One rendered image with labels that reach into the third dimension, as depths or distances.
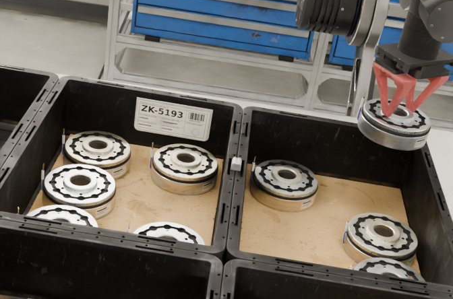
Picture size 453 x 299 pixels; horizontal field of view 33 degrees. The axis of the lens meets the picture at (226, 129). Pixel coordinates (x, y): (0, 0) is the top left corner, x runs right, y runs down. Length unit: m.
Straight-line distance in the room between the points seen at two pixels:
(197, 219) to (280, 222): 0.12
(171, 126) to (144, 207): 0.18
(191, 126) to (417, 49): 0.39
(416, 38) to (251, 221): 0.35
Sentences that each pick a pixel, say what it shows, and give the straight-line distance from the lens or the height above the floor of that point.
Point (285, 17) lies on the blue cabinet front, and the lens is 2.99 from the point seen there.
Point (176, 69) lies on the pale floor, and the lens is 3.55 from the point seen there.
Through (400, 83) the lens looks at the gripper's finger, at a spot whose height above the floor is 1.07.
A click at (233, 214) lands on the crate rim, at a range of 0.96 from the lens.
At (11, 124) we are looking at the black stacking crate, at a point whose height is 0.83.
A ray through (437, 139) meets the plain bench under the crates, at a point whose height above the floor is 0.70.
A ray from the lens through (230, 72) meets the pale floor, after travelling 3.60.
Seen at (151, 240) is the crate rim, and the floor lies 0.93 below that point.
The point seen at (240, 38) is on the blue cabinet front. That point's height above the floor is 0.37.
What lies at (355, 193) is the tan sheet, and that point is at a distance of 1.25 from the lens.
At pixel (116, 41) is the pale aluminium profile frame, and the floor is 0.28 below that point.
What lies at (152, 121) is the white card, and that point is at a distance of 1.24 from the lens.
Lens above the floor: 1.48
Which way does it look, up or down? 29 degrees down
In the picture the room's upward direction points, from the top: 10 degrees clockwise
